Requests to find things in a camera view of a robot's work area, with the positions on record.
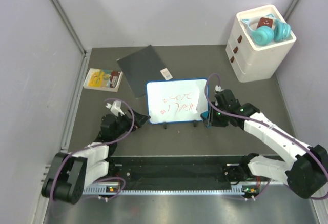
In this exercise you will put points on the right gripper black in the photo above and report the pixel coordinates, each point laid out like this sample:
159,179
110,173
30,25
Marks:
213,122

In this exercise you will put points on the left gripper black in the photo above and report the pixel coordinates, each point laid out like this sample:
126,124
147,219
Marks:
140,120

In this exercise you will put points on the blue whiteboard eraser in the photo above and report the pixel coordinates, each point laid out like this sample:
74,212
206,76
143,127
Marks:
205,116

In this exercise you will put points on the blue framed whiteboard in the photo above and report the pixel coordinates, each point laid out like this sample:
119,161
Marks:
177,101

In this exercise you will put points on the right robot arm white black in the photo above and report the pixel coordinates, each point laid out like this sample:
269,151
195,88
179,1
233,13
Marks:
301,167

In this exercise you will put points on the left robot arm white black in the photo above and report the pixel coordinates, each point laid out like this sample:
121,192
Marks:
69,175

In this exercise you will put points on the dark grey notebook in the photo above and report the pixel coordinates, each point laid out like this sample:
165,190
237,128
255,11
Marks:
142,67

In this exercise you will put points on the yellow picture book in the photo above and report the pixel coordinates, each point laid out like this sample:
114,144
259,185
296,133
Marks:
103,80

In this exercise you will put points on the teal headphones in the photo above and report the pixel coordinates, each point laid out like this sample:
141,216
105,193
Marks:
262,36

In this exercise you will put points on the brown square toy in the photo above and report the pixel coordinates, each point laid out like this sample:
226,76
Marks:
264,21

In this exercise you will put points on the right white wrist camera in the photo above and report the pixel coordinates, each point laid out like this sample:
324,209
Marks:
218,88

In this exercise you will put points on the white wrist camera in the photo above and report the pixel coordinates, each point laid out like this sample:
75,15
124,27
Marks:
218,88
115,108

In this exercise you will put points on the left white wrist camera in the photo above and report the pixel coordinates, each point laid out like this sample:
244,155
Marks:
115,108

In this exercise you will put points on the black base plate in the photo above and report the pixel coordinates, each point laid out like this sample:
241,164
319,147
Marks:
174,173

